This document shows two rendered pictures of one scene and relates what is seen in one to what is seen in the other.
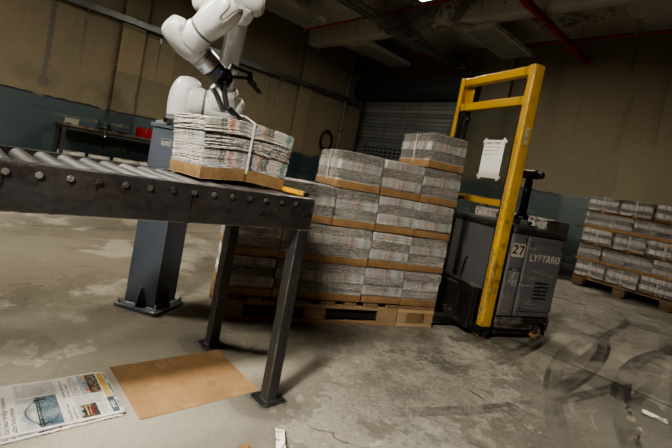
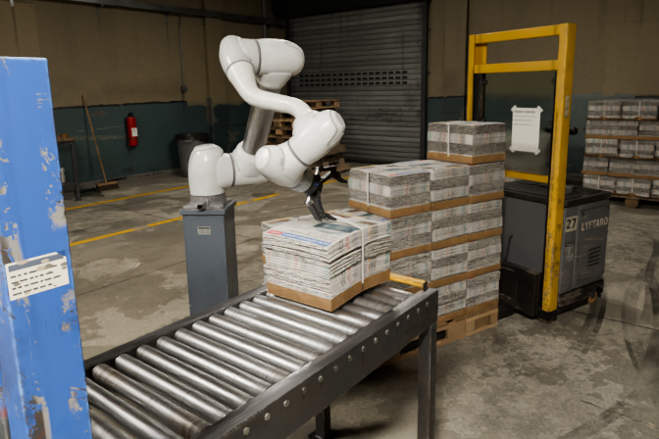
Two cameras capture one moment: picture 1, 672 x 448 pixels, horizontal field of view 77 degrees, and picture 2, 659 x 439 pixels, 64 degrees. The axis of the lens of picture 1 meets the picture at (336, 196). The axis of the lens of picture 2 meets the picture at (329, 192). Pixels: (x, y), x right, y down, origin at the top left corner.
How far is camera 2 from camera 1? 95 cm
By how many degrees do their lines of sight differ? 12
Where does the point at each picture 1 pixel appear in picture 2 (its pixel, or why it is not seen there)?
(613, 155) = (598, 42)
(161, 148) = (199, 238)
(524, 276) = (579, 247)
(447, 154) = (488, 144)
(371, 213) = (426, 233)
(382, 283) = (447, 300)
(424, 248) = (481, 250)
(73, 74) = not seen: outside the picture
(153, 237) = not seen: hidden behind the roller
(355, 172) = (404, 196)
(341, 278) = not seen: hidden behind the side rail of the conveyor
